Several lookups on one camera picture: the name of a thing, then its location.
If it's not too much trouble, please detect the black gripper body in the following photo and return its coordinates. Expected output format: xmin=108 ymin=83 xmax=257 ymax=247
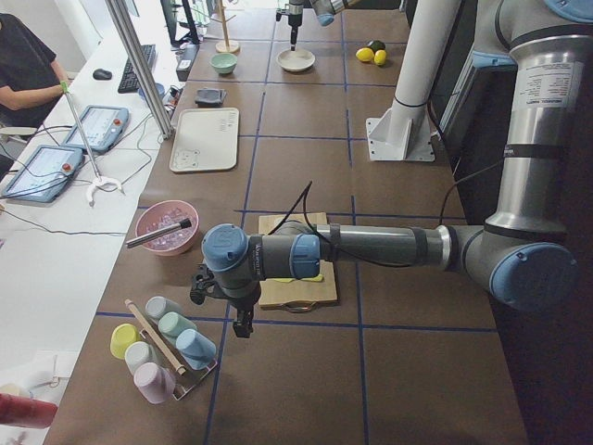
xmin=229 ymin=286 xmax=260 ymax=324
xmin=285 ymin=2 xmax=302 ymax=32

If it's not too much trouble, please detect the cream round plate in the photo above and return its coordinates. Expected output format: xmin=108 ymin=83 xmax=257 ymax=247
xmin=276 ymin=49 xmax=316 ymax=72

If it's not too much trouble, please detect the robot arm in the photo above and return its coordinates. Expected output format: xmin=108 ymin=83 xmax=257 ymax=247
xmin=190 ymin=1 xmax=592 ymax=337
xmin=276 ymin=0 xmax=358 ymax=51

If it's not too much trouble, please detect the cream bear serving tray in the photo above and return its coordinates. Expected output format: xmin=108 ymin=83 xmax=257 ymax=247
xmin=170 ymin=108 xmax=240 ymax=173

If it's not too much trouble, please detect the bamboo cutting board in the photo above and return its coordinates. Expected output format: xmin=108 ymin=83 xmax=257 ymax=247
xmin=259 ymin=212 xmax=338 ymax=312

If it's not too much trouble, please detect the wooden mug tree stand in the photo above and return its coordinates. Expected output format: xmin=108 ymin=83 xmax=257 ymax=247
xmin=212 ymin=0 xmax=240 ymax=55

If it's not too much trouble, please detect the green cup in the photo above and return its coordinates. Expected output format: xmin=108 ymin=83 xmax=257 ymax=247
xmin=158 ymin=311 xmax=197 ymax=346

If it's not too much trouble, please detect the yellow lemon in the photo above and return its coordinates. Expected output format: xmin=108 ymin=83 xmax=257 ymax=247
xmin=356 ymin=47 xmax=374 ymax=63
xmin=373 ymin=49 xmax=387 ymax=66

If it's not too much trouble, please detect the mint green bowl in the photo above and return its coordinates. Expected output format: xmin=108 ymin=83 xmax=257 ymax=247
xmin=209 ymin=53 xmax=238 ymax=75

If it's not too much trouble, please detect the wooden rack rod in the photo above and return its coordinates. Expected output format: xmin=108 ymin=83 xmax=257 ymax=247
xmin=124 ymin=299 xmax=187 ymax=375

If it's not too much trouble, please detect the yellow plastic knife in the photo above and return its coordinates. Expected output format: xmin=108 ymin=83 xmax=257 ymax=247
xmin=273 ymin=274 xmax=324 ymax=284

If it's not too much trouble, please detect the clear cup rack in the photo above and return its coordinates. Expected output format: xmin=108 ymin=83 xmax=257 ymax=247
xmin=140 ymin=328 xmax=218 ymax=401

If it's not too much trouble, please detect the dark green avocado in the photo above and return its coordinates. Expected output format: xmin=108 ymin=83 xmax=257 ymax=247
xmin=366 ymin=40 xmax=386 ymax=53

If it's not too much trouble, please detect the grey blue cup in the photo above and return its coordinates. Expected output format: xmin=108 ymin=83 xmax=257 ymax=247
xmin=145 ymin=296 xmax=183 ymax=322

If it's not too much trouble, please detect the steel muddler black tip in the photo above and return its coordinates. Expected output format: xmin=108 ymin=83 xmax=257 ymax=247
xmin=125 ymin=218 xmax=192 ymax=248

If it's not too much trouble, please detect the pink cup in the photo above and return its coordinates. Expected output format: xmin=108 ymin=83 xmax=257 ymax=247
xmin=133 ymin=362 xmax=175 ymax=404

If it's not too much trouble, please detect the pink bowl with ice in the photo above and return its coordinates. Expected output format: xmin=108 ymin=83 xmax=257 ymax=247
xmin=135 ymin=200 xmax=199 ymax=256

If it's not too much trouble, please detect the white grey cup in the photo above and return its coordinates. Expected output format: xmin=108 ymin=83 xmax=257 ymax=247
xmin=124 ymin=341 xmax=162 ymax=375

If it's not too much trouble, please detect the folded grey cloth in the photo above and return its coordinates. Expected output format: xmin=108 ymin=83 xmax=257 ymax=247
xmin=195 ymin=88 xmax=227 ymax=108

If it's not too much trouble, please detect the yellow cup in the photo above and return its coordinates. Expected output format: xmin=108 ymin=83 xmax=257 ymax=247
xmin=109 ymin=324 xmax=140 ymax=360

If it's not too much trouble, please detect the black keyboard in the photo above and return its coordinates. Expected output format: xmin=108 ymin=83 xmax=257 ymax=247
xmin=117 ymin=44 xmax=158 ymax=95

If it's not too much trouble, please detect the reacher grabber stick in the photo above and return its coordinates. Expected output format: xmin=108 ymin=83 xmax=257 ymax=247
xmin=59 ymin=81 xmax=124 ymax=207

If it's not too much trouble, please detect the black computer mouse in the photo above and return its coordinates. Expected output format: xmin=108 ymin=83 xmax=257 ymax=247
xmin=93 ymin=69 xmax=112 ymax=81

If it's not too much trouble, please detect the far teach pendant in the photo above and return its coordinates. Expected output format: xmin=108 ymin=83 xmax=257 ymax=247
xmin=80 ymin=105 xmax=130 ymax=154

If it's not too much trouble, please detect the teach pendant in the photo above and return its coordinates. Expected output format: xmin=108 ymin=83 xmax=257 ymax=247
xmin=1 ymin=146 xmax=83 ymax=203
xmin=80 ymin=105 xmax=130 ymax=154

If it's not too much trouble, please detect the red bottle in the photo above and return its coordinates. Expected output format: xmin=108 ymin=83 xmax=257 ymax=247
xmin=1 ymin=393 xmax=58 ymax=428

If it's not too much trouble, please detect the near teach pendant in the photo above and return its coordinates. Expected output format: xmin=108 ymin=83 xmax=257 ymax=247
xmin=1 ymin=146 xmax=83 ymax=203

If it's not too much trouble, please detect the seated person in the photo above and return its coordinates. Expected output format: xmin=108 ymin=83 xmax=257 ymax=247
xmin=1 ymin=13 xmax=69 ymax=128

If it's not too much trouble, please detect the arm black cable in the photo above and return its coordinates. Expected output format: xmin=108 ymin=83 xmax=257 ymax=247
xmin=268 ymin=155 xmax=506 ymax=268

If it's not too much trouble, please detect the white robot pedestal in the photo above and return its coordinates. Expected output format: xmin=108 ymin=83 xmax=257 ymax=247
xmin=366 ymin=0 xmax=461 ymax=162

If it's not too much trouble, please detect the aluminium frame post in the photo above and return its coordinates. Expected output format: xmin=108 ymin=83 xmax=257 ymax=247
xmin=106 ymin=0 xmax=173 ymax=140

